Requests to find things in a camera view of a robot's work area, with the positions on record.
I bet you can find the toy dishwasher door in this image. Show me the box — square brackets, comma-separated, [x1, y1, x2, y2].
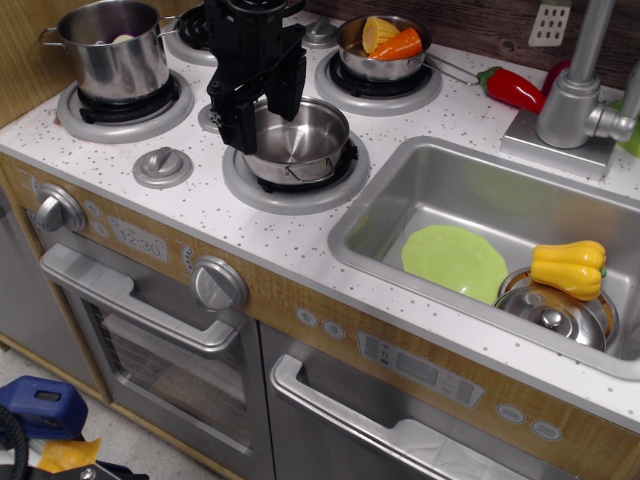
[261, 326, 577, 479]

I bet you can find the copper steel pot in sink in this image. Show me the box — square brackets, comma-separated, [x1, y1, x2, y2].
[497, 268, 619, 351]

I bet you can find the steel pot lid with knob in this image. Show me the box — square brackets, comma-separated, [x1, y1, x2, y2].
[494, 285, 608, 352]

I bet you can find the white slotted spatula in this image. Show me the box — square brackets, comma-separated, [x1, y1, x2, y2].
[528, 0, 572, 48]

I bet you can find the grey stovetop knob rear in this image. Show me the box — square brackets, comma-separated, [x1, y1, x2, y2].
[303, 17, 338, 49]

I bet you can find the burner ring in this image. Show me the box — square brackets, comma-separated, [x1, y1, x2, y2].
[164, 5, 221, 68]
[221, 130, 372, 217]
[314, 48, 444, 118]
[56, 69, 195, 145]

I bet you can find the green plastic plate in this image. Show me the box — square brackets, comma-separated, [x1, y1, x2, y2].
[401, 225, 508, 305]

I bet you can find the yellow toy corn cob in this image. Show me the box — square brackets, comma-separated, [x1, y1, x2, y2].
[361, 16, 400, 54]

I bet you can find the tall steel stock pot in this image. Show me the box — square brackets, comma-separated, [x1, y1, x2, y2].
[39, 1, 170, 104]

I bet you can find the grey stovetop knob front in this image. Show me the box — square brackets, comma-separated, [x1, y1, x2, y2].
[132, 147, 194, 189]

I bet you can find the front centre burner ring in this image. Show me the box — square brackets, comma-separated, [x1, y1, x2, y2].
[221, 130, 372, 217]

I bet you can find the front left burner ring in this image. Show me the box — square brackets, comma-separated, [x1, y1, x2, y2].
[56, 69, 195, 145]

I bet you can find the yellow toy bell pepper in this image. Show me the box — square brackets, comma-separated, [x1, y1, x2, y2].
[530, 240, 607, 301]

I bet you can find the rear right burner ring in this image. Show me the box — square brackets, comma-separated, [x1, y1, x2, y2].
[314, 48, 444, 118]

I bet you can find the yellow tape piece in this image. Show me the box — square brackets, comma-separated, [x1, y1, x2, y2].
[37, 438, 102, 473]

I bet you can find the black cable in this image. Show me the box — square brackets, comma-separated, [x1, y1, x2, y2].
[0, 403, 31, 480]

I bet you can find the dark red toy vegetable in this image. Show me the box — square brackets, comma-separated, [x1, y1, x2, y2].
[541, 59, 571, 97]

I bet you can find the silver toy faucet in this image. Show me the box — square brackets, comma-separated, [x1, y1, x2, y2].
[500, 1, 639, 180]

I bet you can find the right oven control dial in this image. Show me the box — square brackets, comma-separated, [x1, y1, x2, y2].
[191, 255, 249, 312]

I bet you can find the small steel pan on stove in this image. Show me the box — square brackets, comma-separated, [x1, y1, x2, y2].
[242, 97, 350, 185]

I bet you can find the left oven control dial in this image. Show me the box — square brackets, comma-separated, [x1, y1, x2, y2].
[35, 183, 87, 232]

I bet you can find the grey stovetop knob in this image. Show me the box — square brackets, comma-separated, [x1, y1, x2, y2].
[132, 147, 194, 189]
[198, 104, 220, 135]
[303, 17, 338, 49]

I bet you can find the grey toy sink basin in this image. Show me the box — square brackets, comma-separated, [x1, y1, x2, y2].
[328, 137, 639, 381]

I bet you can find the rear left burner ring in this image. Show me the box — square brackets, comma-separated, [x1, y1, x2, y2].
[164, 5, 221, 68]

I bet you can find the steel saucepan with long handle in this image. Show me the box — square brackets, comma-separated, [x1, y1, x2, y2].
[337, 15, 454, 82]

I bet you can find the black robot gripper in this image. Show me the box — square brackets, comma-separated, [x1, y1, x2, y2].
[204, 1, 306, 154]

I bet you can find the toy oven door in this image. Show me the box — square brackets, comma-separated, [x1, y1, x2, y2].
[31, 214, 274, 479]

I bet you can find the orange toy carrot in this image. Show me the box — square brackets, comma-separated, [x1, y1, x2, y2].
[368, 27, 424, 61]

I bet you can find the blue clamp tool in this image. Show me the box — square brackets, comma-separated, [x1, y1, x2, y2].
[1, 376, 88, 440]

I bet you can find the grey stovetop knob middle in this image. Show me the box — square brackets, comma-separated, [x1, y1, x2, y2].
[198, 104, 220, 135]

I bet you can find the red toy chili pepper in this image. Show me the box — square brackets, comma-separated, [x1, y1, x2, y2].
[477, 66, 546, 114]

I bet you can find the oven control dial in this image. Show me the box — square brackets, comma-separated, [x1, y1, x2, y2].
[191, 255, 249, 312]
[35, 183, 87, 232]

